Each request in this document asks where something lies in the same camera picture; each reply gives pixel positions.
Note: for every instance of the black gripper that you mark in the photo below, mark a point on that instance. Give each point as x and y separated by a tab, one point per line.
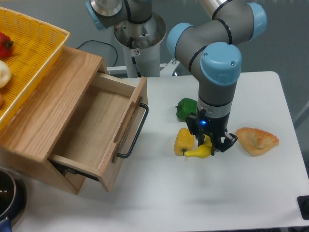
201	125

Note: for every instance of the yellow banana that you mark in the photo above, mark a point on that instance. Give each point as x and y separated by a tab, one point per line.
203	151

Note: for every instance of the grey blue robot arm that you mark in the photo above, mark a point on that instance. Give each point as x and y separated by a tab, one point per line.
208	52

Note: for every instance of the open wooden top drawer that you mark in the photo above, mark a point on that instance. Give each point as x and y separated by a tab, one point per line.
103	124

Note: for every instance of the wooden drawer cabinet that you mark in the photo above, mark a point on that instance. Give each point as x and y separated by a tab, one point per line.
29	138

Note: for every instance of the yellow bell pepper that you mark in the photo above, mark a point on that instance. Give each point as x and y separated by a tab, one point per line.
184	142

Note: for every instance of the green bell pepper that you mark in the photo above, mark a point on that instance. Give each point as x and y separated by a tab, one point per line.
185	107

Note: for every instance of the brown pastry bread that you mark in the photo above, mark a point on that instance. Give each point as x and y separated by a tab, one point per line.
255	141

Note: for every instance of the black table corner device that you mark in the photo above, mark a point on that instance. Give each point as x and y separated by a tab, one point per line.
303	203

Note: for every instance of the yellow plastic basket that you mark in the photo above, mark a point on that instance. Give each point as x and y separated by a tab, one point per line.
37	45

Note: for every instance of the dark metal pot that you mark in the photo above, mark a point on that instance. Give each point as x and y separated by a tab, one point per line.
13	199

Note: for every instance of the white onion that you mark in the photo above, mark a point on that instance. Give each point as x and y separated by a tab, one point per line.
5	74

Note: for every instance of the red bell pepper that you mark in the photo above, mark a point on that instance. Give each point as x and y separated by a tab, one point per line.
6	46

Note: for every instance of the black metal drawer handle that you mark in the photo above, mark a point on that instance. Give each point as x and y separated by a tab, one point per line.
128	154

